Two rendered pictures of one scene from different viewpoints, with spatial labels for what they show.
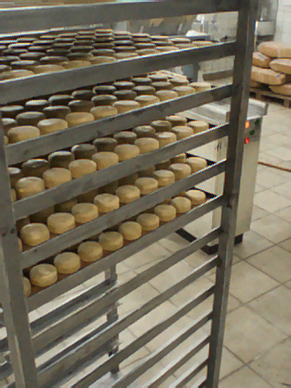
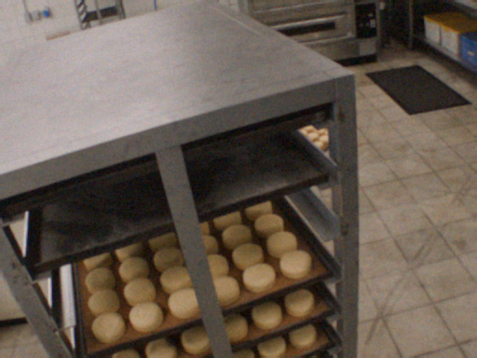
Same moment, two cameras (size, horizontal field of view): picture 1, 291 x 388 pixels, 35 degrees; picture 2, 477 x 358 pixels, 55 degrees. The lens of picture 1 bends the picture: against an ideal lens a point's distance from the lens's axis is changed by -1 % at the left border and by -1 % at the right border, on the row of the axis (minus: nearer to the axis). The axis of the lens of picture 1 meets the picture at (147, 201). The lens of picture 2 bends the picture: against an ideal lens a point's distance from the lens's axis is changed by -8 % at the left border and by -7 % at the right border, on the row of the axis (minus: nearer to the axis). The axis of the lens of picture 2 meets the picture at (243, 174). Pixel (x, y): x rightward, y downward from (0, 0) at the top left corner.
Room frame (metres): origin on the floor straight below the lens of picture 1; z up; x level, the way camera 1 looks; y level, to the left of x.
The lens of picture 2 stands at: (0.41, 0.75, 2.04)
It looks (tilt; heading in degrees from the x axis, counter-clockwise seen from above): 31 degrees down; 303
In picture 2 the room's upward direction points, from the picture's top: 10 degrees counter-clockwise
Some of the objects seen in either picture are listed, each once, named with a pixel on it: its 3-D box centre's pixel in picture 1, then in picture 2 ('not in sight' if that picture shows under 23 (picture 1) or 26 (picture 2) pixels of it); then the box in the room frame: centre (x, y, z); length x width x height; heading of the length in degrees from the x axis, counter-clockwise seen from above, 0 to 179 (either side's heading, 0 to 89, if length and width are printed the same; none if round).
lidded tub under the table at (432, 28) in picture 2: not in sight; (446, 27); (1.01, -5.14, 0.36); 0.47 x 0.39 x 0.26; 34
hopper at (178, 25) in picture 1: (151, 23); not in sight; (3.17, -0.02, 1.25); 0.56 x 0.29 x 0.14; 125
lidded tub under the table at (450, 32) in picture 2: not in sight; (464, 35); (0.77, -4.82, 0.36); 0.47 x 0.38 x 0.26; 36
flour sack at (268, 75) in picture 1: (268, 74); not in sight; (6.33, -1.61, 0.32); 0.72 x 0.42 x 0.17; 40
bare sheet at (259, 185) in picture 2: not in sight; (147, 131); (0.96, 0.17, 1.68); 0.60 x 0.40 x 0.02; 137
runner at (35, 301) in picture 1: (135, 242); not in sight; (0.83, 0.02, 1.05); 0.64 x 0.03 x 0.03; 137
